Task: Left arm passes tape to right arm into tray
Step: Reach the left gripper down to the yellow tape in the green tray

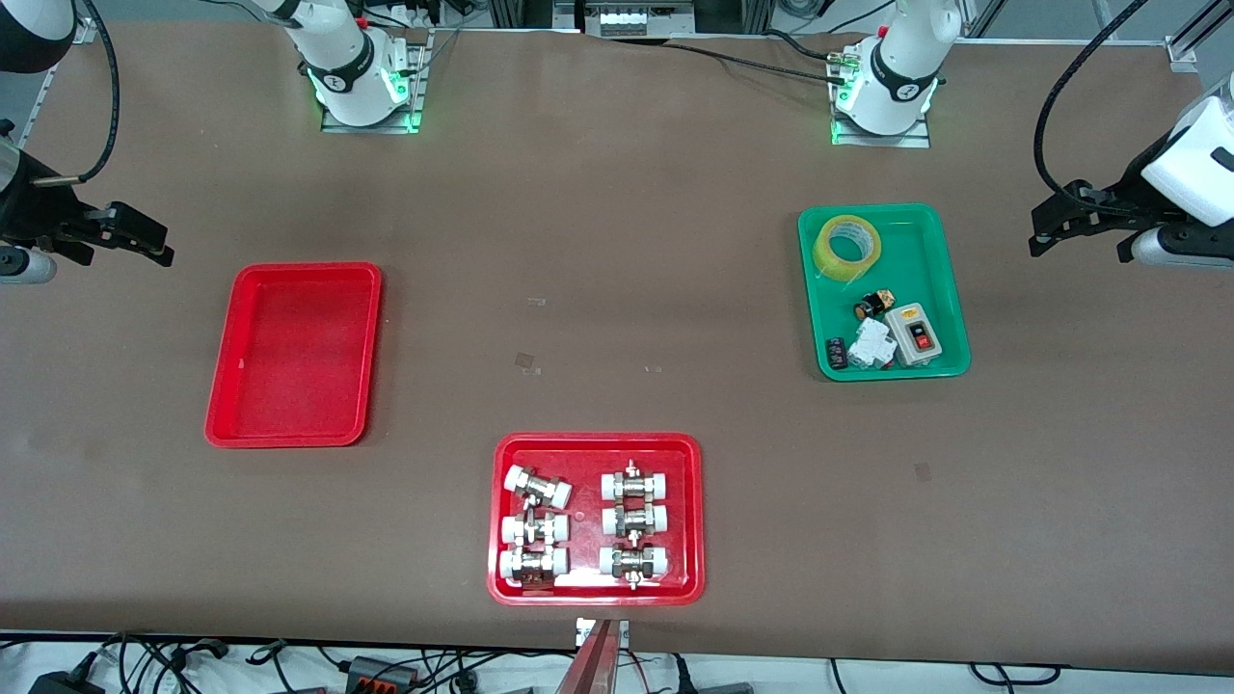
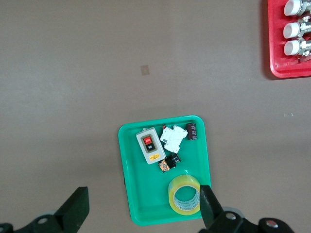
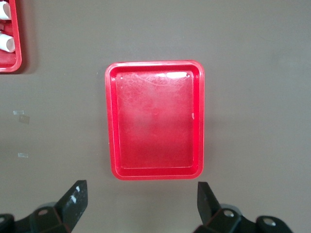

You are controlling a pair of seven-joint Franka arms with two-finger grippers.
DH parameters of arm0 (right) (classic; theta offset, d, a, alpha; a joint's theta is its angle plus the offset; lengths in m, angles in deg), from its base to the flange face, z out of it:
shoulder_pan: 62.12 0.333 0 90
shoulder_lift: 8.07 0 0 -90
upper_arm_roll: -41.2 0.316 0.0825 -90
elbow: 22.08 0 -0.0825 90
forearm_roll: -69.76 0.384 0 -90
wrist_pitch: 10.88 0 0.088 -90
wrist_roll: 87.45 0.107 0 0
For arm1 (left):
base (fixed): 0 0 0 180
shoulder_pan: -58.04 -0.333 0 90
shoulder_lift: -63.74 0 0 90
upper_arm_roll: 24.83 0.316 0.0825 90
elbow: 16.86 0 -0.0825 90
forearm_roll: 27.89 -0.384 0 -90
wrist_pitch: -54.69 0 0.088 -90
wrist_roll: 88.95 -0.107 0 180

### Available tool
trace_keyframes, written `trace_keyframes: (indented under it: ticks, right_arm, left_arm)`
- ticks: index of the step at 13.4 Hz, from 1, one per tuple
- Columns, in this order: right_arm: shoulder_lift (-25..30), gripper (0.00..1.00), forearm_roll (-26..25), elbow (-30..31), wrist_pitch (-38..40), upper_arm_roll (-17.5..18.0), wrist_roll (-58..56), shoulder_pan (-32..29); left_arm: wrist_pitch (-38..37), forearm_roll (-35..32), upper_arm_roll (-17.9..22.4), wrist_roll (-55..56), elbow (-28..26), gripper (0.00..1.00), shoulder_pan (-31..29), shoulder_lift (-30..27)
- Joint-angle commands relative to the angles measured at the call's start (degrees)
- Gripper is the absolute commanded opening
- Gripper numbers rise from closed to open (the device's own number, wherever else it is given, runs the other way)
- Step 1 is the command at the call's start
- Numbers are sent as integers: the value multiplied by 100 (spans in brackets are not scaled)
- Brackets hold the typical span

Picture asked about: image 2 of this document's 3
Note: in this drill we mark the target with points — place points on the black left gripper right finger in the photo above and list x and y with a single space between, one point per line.
211 211

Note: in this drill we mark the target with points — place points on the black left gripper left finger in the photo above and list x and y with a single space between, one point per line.
73 208

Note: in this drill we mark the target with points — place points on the clear yellowish packing tape roll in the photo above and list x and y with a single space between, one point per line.
184 179

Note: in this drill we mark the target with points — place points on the green plastic tray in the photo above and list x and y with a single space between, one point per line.
145 194

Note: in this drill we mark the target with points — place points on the small white tape scrap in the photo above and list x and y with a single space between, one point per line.
288 114

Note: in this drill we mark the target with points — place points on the small clear tape patch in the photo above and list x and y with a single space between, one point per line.
145 70

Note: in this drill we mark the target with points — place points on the red plastic tray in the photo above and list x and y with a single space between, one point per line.
275 36

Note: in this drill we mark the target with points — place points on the small orange black transformer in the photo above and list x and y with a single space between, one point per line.
168 163

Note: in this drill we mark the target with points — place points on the small black block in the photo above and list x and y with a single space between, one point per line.
192 131

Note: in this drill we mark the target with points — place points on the white circuit breaker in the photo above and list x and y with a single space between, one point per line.
173 138

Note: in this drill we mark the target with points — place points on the metal pipe fitting white caps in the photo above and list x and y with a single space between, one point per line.
291 30
291 47
292 7

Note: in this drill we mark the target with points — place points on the grey on-off switch box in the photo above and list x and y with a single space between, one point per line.
151 148

